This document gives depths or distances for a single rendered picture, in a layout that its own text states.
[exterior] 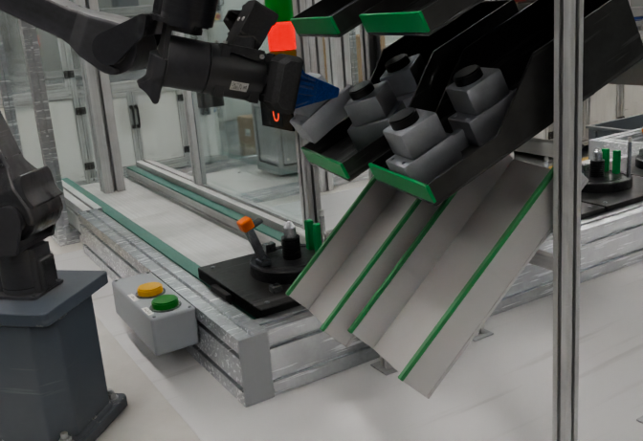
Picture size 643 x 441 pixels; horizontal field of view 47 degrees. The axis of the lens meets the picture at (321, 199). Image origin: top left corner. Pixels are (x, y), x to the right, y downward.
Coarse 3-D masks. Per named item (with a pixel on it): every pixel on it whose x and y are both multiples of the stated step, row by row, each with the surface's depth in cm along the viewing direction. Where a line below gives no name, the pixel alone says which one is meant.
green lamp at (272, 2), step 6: (264, 0) 130; (270, 0) 129; (276, 0) 129; (282, 0) 129; (288, 0) 129; (270, 6) 129; (276, 6) 129; (282, 6) 129; (288, 6) 130; (276, 12) 129; (282, 12) 129; (288, 12) 130; (282, 18) 129; (288, 18) 130
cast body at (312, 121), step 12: (348, 84) 90; (348, 96) 89; (300, 108) 85; (312, 108) 86; (324, 108) 86; (336, 108) 87; (300, 120) 87; (312, 120) 86; (324, 120) 87; (336, 120) 87; (300, 132) 88; (312, 132) 86; (324, 132) 87
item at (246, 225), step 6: (246, 216) 114; (240, 222) 113; (246, 222) 113; (252, 222) 113; (258, 222) 114; (240, 228) 114; (246, 228) 113; (252, 228) 114; (246, 234) 115; (252, 234) 114; (252, 240) 114; (258, 240) 115; (252, 246) 116; (258, 246) 115; (258, 252) 115; (264, 252) 116; (258, 258) 117; (264, 258) 116
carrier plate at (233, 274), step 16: (240, 256) 128; (208, 272) 122; (224, 272) 121; (240, 272) 120; (224, 288) 115; (240, 288) 113; (256, 288) 113; (288, 288) 112; (240, 304) 111; (256, 304) 106; (272, 304) 106; (288, 304) 106
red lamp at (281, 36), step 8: (280, 24) 130; (288, 24) 130; (272, 32) 130; (280, 32) 130; (288, 32) 130; (272, 40) 131; (280, 40) 130; (288, 40) 131; (272, 48) 131; (280, 48) 131; (288, 48) 131; (296, 48) 133
